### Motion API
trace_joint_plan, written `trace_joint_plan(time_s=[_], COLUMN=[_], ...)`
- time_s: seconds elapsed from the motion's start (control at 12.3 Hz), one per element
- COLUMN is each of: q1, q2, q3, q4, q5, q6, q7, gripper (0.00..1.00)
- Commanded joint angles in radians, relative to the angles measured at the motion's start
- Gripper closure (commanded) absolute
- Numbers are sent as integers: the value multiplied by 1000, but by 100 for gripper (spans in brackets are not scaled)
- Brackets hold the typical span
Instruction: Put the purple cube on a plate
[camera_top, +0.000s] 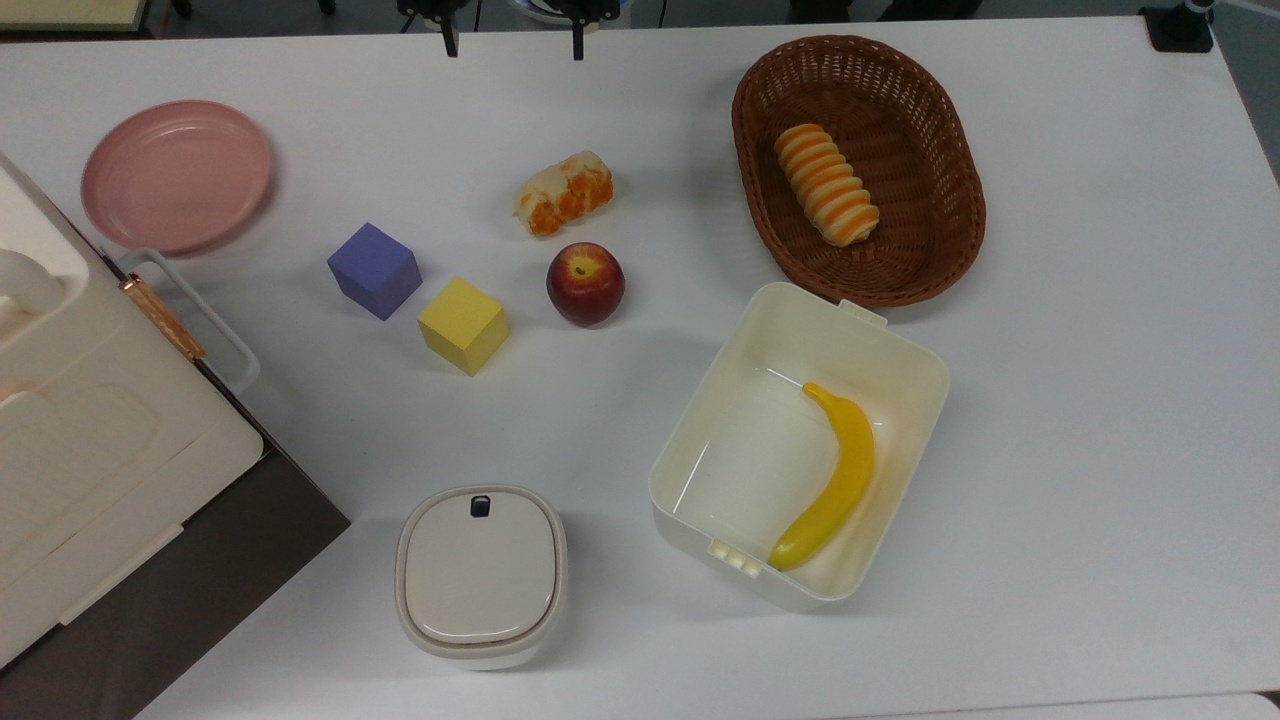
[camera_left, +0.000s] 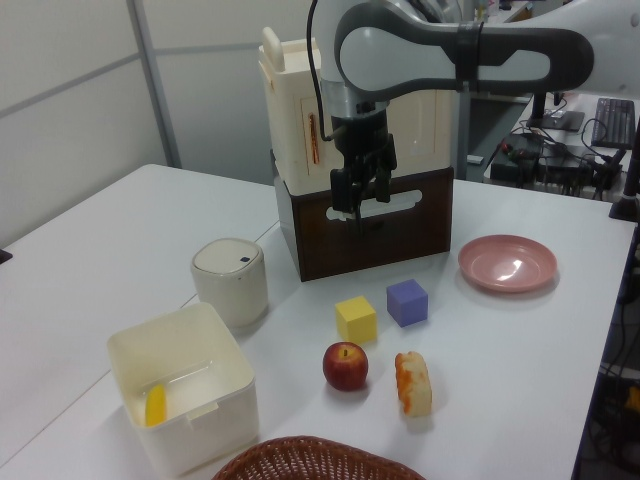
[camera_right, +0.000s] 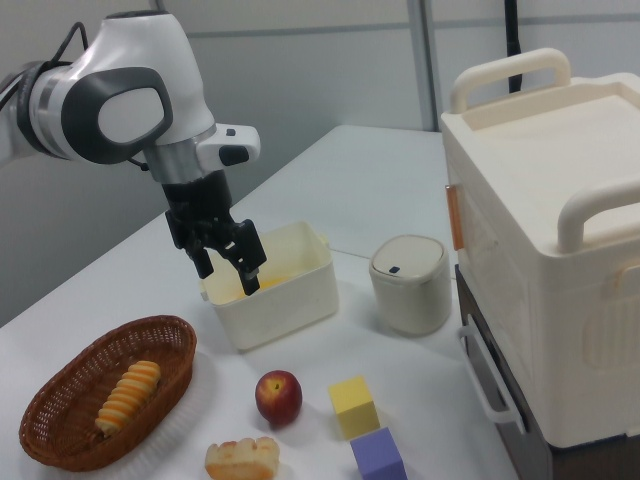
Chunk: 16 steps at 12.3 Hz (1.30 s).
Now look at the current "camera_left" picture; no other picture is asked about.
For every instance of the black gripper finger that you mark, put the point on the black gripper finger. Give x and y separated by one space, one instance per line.
344 192
384 182

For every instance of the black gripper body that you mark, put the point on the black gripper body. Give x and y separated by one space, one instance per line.
362 135

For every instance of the purple cube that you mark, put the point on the purple cube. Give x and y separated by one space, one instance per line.
407 305

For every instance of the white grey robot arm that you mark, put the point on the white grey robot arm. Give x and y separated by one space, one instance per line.
380 55

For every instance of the yellow cube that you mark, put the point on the yellow cube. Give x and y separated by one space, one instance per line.
356 320

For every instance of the pink plastic plate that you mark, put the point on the pink plastic plate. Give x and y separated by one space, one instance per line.
507 262

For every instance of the dark brown wooden box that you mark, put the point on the dark brown wooden box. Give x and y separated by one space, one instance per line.
400 235

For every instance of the cream plastic toy cabinet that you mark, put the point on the cream plastic toy cabinet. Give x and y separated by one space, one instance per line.
290 125

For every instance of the grey metal pole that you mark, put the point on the grey metal pole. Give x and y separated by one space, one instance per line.
464 130

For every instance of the cream lidded canister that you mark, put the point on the cream lidded canister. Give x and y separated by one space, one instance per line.
232 290

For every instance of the red apple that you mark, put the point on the red apple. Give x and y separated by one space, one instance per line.
345 367

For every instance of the black monitor stand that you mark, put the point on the black monitor stand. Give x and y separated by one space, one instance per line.
557 120

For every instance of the orange white bread piece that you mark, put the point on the orange white bread piece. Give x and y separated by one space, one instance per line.
415 385

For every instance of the black keyboard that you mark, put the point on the black keyboard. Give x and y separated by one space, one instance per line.
612 122

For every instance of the cream open plastic container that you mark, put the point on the cream open plastic container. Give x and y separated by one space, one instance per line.
220 430

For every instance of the brown wicker basket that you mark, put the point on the brown wicker basket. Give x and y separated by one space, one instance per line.
310 460

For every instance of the yellow banana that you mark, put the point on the yellow banana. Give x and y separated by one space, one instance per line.
156 407

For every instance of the small black edge object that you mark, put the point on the small black edge object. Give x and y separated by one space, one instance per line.
5 256

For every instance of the black table clamp post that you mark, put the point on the black table clamp post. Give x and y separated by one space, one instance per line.
625 205

